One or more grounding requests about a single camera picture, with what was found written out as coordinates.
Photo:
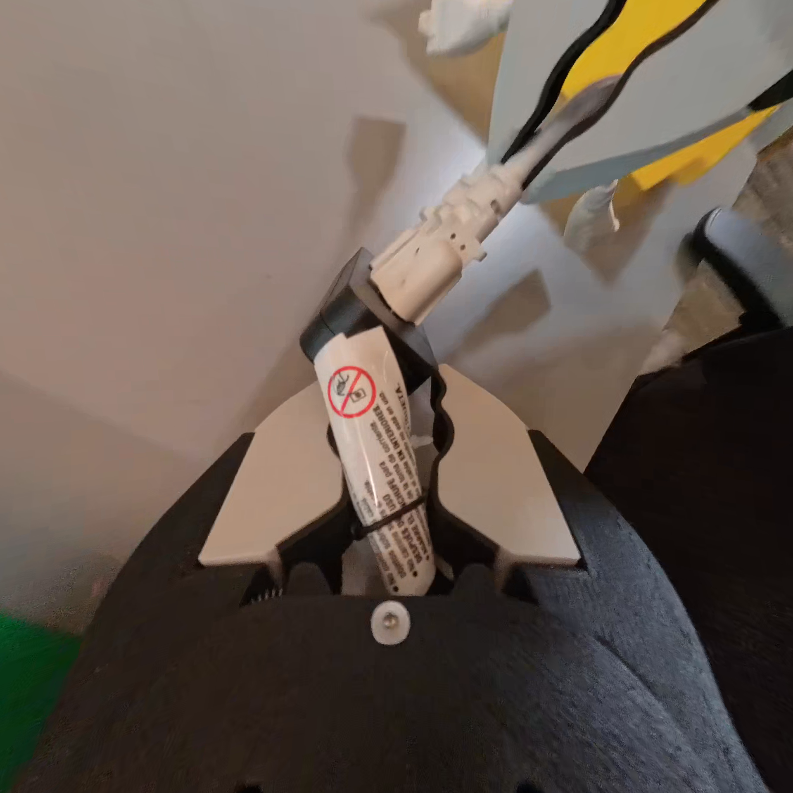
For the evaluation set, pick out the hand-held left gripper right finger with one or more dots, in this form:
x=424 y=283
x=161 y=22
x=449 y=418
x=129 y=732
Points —
x=502 y=483

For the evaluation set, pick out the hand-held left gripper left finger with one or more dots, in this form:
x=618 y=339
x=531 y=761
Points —
x=266 y=483

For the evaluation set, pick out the green object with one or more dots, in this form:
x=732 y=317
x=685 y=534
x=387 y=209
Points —
x=25 y=694

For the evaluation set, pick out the white desk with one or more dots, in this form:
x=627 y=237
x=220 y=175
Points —
x=155 y=186

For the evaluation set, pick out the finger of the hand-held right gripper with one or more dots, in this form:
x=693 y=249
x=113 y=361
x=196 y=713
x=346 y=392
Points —
x=694 y=80
x=526 y=62

